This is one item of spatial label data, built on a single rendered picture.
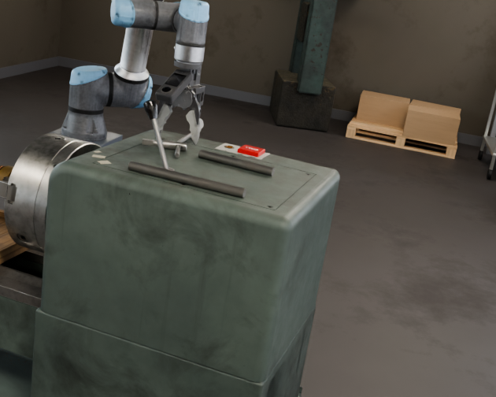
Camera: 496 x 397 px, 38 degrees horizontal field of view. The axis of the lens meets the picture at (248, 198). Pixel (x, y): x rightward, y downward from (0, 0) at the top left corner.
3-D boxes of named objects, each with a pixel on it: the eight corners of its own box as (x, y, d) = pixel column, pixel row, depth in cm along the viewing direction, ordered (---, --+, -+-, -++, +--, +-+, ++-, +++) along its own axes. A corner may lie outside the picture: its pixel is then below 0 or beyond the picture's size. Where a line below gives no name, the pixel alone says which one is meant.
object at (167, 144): (141, 146, 186) (186, 152, 187) (142, 138, 185) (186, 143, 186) (142, 144, 188) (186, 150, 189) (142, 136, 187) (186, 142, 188)
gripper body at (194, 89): (203, 108, 194) (209, 63, 190) (190, 113, 186) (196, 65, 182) (177, 102, 196) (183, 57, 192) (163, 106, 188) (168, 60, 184)
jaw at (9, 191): (46, 183, 191) (19, 184, 180) (42, 202, 192) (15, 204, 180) (10, 174, 194) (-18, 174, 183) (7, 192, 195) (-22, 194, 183)
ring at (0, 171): (35, 165, 199) (8, 158, 202) (14, 173, 191) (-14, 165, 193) (34, 197, 202) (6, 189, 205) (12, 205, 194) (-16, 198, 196)
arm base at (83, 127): (73, 126, 255) (75, 98, 252) (113, 134, 252) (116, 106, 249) (53, 135, 241) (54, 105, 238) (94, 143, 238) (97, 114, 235)
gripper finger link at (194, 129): (212, 139, 193) (202, 105, 192) (203, 142, 188) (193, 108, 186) (201, 141, 194) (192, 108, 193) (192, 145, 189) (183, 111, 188)
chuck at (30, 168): (97, 232, 212) (104, 129, 201) (31, 273, 184) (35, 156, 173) (71, 224, 215) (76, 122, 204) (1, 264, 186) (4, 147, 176)
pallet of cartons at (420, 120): (453, 143, 860) (463, 108, 846) (457, 159, 783) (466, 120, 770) (352, 124, 881) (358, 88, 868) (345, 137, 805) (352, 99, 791)
